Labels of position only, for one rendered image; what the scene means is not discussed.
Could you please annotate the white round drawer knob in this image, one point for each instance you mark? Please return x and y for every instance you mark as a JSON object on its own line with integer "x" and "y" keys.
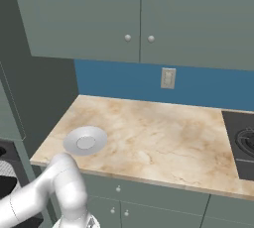
{"x": 118, "y": 189}

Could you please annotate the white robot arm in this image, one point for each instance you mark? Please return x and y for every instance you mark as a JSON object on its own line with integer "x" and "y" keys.
{"x": 49, "y": 185}

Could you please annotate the grey-green tall cabinet panel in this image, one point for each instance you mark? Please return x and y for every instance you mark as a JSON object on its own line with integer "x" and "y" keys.
{"x": 8, "y": 106}

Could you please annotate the grey-green wall cupboard door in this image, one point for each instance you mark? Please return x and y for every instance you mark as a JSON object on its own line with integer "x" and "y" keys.
{"x": 198, "y": 17}
{"x": 82, "y": 14}

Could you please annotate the grey-green drawer front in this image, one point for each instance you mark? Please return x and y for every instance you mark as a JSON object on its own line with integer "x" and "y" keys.
{"x": 145, "y": 192}
{"x": 229, "y": 210}

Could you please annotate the grey plate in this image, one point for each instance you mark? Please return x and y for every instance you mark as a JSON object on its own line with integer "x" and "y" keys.
{"x": 85, "y": 141}

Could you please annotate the grey-green base cupboard door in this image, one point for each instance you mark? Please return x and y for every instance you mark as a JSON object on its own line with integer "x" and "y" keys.
{"x": 158, "y": 217}
{"x": 102, "y": 210}

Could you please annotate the white round base cupboard knob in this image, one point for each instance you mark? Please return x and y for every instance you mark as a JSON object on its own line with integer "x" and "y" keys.
{"x": 112, "y": 210}
{"x": 126, "y": 213}

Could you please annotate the beige wall socket plate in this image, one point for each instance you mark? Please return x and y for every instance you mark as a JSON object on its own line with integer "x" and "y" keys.
{"x": 168, "y": 78}

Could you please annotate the black hob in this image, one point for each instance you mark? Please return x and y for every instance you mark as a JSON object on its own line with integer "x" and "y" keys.
{"x": 241, "y": 142}

